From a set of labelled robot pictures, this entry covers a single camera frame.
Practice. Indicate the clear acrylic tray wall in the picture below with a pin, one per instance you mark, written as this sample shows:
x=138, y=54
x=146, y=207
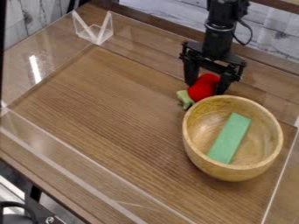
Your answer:
x=86, y=186

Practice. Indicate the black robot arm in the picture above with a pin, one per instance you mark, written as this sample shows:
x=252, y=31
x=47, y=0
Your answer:
x=213, y=53

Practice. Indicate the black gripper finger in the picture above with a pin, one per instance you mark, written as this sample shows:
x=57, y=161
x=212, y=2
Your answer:
x=225, y=81
x=192, y=71

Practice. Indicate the clear acrylic corner bracket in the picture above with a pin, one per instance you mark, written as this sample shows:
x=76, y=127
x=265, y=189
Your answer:
x=97, y=34

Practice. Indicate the black metal table frame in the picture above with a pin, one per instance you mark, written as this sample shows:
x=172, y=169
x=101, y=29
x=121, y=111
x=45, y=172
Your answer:
x=22, y=208

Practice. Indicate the red plush fruit green stem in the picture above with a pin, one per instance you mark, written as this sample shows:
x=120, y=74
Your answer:
x=202, y=89

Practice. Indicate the wooden bowl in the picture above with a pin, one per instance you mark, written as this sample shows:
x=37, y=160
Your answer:
x=261, y=145

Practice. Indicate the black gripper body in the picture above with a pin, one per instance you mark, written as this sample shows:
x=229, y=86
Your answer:
x=228, y=63

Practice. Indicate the green rectangular block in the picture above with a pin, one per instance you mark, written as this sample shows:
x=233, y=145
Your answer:
x=229, y=139

